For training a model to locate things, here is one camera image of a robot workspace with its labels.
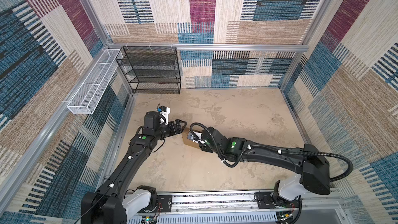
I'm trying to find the brown cardboard box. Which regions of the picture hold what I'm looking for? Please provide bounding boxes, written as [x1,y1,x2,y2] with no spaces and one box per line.
[181,127,200,149]

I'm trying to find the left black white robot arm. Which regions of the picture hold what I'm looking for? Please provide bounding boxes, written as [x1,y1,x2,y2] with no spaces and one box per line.
[78,111,187,224]

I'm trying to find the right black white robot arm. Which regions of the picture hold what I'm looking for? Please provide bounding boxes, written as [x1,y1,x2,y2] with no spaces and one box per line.
[190,123,353,205]

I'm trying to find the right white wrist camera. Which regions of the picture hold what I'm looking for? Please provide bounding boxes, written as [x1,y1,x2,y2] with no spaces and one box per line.
[187,131,202,143]

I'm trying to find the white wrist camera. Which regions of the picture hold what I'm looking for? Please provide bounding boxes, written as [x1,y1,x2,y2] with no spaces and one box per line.
[187,131,202,143]
[157,104,171,125]

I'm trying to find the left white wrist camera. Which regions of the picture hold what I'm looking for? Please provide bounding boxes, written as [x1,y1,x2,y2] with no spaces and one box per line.
[157,104,171,125]

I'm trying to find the right black corrugated cable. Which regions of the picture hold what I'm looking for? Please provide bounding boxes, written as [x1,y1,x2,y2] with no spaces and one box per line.
[189,122,354,224]

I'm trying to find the black wire shelf rack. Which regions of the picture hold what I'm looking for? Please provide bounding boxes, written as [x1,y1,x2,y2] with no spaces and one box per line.
[116,46,182,94]

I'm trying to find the aluminium front rail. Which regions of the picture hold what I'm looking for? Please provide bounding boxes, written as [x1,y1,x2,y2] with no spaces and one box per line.
[127,190,352,224]

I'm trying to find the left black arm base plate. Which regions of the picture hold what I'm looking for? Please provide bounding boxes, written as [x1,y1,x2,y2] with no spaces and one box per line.
[144,195,173,214]

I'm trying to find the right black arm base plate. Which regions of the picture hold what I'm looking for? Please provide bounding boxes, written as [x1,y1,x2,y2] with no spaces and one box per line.
[254,191,300,209]

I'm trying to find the white wire mesh basket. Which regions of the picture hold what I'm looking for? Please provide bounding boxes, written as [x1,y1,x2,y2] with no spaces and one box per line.
[67,49,120,115]

